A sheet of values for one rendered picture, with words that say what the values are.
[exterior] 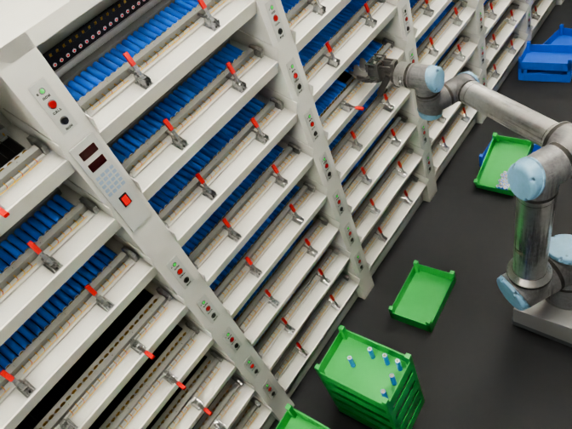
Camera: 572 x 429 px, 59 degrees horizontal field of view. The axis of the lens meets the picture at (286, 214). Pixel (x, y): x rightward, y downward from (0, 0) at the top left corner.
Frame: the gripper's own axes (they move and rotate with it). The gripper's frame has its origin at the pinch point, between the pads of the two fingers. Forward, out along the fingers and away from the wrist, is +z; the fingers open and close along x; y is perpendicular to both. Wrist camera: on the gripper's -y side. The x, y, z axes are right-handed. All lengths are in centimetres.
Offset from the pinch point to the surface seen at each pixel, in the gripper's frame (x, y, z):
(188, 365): 124, -26, -7
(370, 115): -3.5, -24.2, -1.1
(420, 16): -51, -5, -3
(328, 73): 20.5, 14.0, -5.2
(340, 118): 21.0, -6.0, -5.6
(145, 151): 94, 38, 1
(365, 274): 37, -87, -10
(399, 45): -26.9, -4.3, -5.4
